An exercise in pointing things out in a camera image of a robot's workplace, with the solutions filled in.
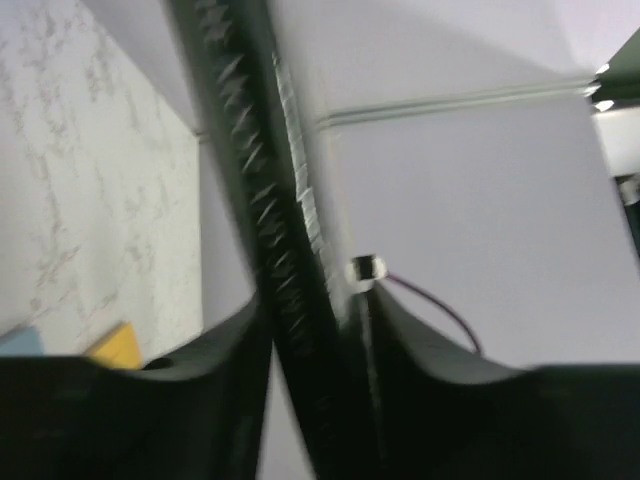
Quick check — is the yellow letter L book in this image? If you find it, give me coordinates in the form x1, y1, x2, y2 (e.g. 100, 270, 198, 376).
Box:
85, 322, 143, 370

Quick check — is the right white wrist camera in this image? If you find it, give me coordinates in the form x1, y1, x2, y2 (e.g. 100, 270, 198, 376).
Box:
345, 254, 388, 293

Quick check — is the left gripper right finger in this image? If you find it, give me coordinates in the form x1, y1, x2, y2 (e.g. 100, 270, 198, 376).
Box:
361, 287, 639, 479

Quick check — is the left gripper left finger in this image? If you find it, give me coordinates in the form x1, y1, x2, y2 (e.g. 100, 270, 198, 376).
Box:
1, 299, 271, 479

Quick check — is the black Moon and Sixpence book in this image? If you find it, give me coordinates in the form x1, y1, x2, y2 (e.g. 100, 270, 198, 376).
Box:
168, 1, 383, 479

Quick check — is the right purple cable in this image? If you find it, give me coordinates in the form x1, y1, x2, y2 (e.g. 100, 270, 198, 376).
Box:
384, 273, 486, 357

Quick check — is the light blue fish book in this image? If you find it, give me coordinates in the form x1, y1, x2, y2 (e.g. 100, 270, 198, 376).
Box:
0, 327, 45, 357

